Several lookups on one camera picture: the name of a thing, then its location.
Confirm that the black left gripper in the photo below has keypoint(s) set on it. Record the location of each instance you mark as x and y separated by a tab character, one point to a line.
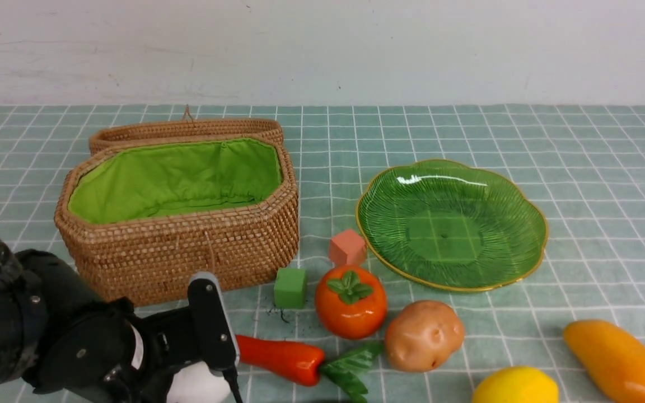
113	355

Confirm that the white radish green leaves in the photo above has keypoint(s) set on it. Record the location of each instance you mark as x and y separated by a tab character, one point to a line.
197	383

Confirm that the orange carrot green leaves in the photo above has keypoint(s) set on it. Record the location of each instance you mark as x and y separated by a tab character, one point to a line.
306	365

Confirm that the orange persimmon green calyx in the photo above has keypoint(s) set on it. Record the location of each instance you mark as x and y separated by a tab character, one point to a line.
350	302

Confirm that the brown potato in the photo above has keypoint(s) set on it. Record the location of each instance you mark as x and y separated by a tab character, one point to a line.
423	336

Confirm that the yellow lemon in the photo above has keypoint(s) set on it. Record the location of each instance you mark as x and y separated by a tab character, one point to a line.
517	384

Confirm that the orange yellow mango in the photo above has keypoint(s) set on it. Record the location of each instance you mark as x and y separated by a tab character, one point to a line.
612	357

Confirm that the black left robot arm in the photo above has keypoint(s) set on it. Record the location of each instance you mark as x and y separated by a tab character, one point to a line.
48	296

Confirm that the woven wicker basket green lining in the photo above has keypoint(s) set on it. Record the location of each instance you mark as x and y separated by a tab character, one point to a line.
140	220

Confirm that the green foam cube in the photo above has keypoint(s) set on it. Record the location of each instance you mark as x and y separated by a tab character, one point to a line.
290	288

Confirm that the woven wicker basket lid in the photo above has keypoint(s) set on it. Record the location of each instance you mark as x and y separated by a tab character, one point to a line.
188	126

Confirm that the pink foam cube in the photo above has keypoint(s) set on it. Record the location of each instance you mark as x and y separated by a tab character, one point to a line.
347	248

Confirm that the green glass leaf plate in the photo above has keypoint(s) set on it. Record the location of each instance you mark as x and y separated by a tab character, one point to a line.
452	227

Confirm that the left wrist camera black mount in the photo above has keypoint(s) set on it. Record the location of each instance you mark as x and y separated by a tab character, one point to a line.
217	342

